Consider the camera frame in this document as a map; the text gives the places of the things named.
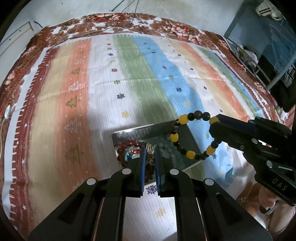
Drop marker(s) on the striped colourful cloth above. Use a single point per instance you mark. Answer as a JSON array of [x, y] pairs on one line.
[[81, 92]]

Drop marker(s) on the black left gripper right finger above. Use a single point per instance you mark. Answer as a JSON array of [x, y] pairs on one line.
[[204, 210]]

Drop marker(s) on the metal bed frame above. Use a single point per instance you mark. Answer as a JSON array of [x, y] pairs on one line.
[[259, 66]]

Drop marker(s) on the red floral bedsheet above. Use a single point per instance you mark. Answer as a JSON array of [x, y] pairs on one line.
[[189, 133]]

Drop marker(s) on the white controller with cord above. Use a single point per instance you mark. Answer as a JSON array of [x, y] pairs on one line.
[[6, 116]]

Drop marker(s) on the person hand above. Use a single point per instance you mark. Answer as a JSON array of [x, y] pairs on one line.
[[282, 214]]

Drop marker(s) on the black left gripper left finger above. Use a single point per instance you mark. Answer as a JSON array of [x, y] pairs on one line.
[[95, 210]]

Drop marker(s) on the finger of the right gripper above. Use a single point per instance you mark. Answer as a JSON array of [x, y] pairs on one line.
[[237, 136], [233, 122]]

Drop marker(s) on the jewelry box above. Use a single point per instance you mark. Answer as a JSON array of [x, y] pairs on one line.
[[159, 135]]

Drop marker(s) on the small gold earring piece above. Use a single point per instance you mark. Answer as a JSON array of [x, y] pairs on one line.
[[149, 167]]

